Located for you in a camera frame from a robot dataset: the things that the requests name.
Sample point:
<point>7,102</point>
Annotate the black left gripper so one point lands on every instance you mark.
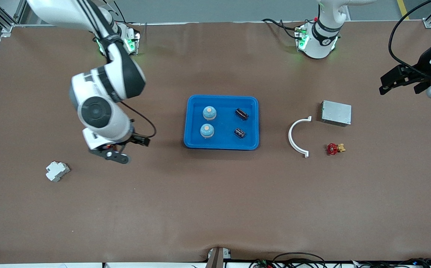
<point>424,64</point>

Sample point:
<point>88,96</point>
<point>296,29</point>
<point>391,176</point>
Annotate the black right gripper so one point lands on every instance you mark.
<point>134,138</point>

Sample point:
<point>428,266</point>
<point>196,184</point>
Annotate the blue desk bell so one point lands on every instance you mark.
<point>209,113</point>
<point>207,131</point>

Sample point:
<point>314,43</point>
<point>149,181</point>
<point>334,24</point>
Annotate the dark electrolytic capacitor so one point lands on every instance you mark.
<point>240,133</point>
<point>241,114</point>

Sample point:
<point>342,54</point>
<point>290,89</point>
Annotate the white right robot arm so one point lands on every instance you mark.
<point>96,111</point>

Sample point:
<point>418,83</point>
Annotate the blue plastic tray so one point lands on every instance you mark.
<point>222,123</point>

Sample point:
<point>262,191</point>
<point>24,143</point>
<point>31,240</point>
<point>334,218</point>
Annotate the grey metal power supply box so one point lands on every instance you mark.
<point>335,113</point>

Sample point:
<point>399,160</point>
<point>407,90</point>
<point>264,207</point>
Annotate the white circuit breaker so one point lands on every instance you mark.
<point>57,171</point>

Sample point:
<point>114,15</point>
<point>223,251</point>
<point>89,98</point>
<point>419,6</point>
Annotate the brown table cover sheet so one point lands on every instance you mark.
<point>215,204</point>

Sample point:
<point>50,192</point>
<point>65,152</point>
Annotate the white curved pipe clamp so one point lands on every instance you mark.
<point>292,137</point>

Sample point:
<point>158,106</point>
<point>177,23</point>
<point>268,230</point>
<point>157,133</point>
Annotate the red yellow push button switch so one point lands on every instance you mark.
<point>108,147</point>

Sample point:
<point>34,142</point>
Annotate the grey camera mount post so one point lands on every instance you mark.
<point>217,257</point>

